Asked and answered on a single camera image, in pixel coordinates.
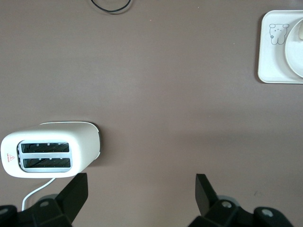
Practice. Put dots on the cream tray with rabbit print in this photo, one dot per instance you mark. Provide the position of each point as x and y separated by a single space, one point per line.
267 66

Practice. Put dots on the white two-slot toaster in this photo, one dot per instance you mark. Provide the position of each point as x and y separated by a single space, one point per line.
82 142

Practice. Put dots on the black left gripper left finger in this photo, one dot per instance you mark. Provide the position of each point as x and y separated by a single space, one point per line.
75 196

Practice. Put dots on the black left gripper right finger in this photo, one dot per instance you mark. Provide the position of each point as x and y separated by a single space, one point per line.
204 196

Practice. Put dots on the round cream plate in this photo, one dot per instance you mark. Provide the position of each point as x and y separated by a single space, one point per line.
294 56

